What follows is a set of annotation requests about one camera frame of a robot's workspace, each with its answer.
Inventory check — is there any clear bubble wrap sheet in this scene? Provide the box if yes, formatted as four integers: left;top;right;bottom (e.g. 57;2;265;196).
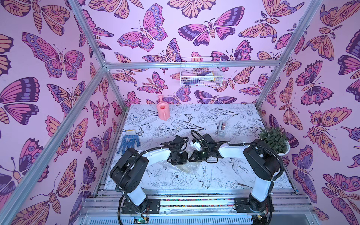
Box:
174;162;201;174

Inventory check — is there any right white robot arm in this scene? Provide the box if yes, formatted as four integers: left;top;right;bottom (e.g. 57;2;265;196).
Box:
189;139;285;203

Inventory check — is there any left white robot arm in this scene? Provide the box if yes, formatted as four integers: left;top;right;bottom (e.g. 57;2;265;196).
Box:
110;146;188;208

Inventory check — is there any tape dispenser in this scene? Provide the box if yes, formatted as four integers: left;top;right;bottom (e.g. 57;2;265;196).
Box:
217;121;228;137

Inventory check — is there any pink plastic watering can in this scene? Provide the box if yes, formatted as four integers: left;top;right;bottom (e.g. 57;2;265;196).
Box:
157;95;170;121

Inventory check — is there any blue dotted work glove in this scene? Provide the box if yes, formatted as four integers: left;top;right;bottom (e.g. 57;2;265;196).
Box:
117;130;141;155

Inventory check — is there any green potted plant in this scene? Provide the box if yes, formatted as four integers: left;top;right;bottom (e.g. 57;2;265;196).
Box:
259;128;290;155

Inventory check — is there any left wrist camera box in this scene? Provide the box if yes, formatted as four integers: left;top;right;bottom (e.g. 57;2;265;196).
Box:
169;136;187;152

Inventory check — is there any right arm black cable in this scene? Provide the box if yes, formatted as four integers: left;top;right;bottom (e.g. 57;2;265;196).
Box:
190;130;285;181

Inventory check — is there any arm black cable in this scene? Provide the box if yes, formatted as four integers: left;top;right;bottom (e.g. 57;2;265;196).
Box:
190;130;285;181
113;136;189;225

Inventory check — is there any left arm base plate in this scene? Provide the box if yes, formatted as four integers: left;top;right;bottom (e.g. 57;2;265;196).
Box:
121;198;161;215

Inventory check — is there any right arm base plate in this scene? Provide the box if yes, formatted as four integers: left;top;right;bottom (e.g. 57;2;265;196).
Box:
232;197;275;214

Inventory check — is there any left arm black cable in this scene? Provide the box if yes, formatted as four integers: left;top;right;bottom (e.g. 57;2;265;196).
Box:
113;136;189;225

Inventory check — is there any white wire wall basket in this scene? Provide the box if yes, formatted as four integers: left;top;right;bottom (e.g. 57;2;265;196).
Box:
179;56;224;88

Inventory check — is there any aluminium frame post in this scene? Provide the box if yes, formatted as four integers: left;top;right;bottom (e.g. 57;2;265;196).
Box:
67;0;127;109

